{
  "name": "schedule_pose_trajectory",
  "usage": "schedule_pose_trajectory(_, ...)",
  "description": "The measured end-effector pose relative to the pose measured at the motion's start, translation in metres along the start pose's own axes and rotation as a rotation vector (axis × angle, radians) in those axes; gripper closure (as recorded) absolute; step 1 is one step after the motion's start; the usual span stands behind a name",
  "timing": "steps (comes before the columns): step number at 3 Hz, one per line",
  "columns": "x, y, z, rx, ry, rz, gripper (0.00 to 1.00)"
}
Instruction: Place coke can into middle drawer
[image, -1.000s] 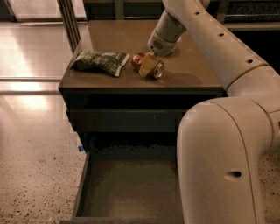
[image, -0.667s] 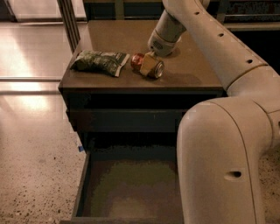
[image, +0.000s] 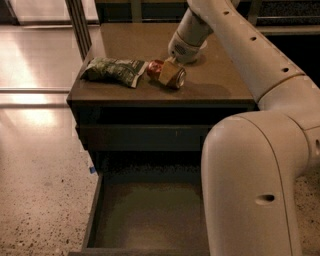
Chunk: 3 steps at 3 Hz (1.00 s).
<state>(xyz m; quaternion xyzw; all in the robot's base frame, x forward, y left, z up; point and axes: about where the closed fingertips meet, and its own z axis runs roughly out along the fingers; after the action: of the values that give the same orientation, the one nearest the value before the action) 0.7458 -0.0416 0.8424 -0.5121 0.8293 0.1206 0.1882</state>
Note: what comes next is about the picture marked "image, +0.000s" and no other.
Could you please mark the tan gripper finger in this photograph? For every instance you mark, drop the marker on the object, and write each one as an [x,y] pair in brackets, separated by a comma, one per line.
[171,73]

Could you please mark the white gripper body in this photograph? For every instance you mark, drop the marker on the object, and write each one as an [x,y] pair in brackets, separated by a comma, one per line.
[181,50]

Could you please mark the red coke can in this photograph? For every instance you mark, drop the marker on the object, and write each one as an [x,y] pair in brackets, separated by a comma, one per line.
[153,71]

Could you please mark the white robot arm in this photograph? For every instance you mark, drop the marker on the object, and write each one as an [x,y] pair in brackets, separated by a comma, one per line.
[250,161]

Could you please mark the dark wooden drawer cabinet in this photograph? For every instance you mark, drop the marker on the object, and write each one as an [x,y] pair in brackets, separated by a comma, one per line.
[213,90]

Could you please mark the closed top drawer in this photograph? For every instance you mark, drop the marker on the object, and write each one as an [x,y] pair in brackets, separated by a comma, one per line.
[142,137]

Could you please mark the white ceramic bowl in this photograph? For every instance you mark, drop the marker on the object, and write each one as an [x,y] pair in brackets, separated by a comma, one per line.
[200,53]

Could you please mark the green chip bag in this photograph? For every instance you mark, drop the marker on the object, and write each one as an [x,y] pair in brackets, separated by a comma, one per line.
[124,71]

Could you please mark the blue tape piece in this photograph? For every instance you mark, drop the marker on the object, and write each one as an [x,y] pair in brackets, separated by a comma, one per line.
[92,169]

